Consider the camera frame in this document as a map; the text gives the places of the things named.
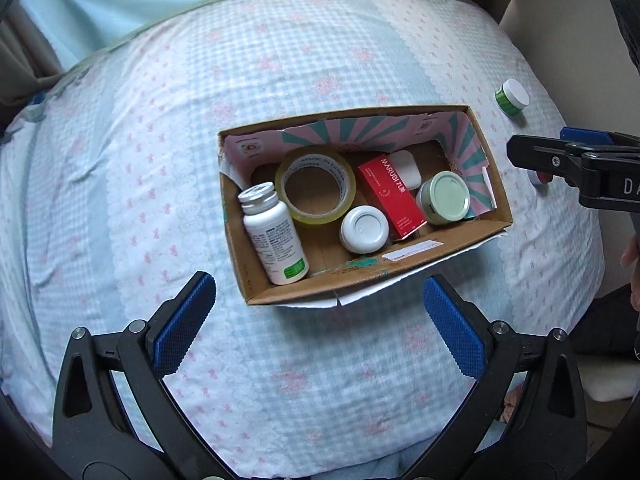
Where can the pale green lid tin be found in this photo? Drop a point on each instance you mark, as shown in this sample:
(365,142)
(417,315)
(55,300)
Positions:
(445,197)

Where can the white pill bottle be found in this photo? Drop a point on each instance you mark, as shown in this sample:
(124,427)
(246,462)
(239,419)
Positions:
(272,235)

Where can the cardboard box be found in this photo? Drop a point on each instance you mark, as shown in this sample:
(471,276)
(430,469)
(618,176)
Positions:
(330,265)

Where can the person's right hand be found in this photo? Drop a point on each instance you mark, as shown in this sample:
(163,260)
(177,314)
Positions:
(635,270)

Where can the clear yellowish tape roll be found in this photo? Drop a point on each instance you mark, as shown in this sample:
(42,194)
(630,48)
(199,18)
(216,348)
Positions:
(332,170)

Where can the person's dark clothing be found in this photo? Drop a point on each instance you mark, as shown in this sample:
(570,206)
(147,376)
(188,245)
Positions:
(605,320)

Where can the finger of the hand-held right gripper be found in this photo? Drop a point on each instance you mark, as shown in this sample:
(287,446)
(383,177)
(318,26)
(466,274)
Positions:
(540,157)
(585,136)

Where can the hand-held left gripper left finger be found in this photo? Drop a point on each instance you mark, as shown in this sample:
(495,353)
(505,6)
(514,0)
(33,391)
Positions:
(182,332)

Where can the red carton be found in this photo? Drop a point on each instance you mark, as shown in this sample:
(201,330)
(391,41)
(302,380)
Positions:
(392,195)

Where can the green jar with white lid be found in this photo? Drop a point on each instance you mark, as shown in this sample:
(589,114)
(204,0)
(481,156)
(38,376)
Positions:
(512,96)

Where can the small white case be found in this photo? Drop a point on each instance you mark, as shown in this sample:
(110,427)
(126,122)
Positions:
(411,170)

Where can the small white jar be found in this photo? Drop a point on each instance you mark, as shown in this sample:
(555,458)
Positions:
(365,227)

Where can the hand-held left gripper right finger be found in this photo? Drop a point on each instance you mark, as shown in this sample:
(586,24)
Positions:
(455,332)

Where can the red lid jar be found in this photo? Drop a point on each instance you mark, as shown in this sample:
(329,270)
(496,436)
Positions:
(541,178)

